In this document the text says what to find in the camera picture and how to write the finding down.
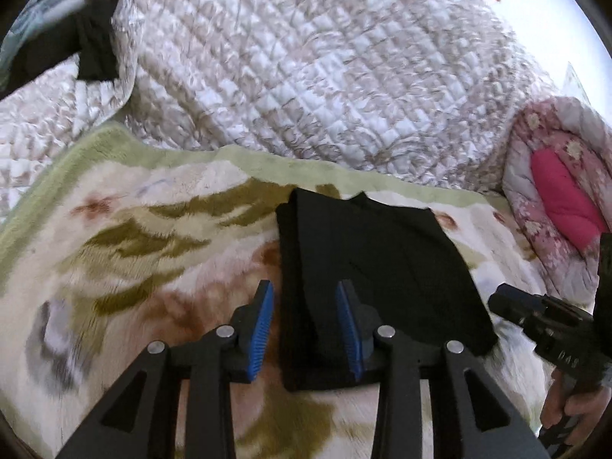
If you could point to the floral fleece blanket green edge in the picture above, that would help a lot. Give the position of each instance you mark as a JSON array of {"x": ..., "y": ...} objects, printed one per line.
[{"x": 143, "y": 248}]

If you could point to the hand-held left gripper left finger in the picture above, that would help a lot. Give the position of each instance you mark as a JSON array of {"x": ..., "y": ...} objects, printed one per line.
[{"x": 260, "y": 330}]

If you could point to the pink floral folded quilt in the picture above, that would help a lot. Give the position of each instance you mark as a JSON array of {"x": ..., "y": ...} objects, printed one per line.
[{"x": 564, "y": 191}]

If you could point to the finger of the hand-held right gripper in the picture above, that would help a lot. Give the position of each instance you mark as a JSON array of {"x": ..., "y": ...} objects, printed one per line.
[{"x": 514, "y": 306}]

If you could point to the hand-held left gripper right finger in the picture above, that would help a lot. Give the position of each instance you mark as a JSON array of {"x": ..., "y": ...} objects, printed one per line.
[{"x": 346, "y": 332}]

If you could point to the black pants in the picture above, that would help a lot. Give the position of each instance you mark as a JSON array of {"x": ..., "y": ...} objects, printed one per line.
[{"x": 382, "y": 258}]

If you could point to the white beige quilted bedspread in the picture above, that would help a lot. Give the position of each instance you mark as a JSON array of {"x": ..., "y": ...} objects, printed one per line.
[{"x": 311, "y": 67}]

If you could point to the dark cloth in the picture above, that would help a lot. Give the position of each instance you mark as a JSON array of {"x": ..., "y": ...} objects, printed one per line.
[{"x": 95, "y": 48}]

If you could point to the person's right hand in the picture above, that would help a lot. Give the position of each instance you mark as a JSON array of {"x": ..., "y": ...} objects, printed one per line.
[{"x": 588, "y": 401}]

